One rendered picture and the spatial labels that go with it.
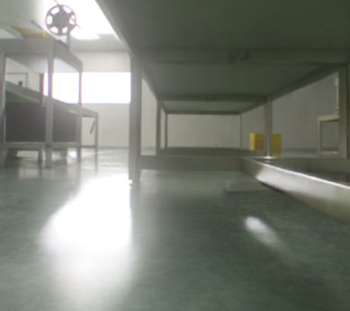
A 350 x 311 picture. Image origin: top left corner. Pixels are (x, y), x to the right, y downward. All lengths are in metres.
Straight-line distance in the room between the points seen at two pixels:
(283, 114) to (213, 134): 2.02
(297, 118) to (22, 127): 6.99
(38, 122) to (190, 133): 5.47
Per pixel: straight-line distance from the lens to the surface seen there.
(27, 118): 2.60
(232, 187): 1.31
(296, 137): 8.15
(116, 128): 7.75
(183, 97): 2.87
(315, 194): 0.70
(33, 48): 2.63
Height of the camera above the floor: 0.23
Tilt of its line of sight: 1 degrees up
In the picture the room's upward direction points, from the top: 1 degrees clockwise
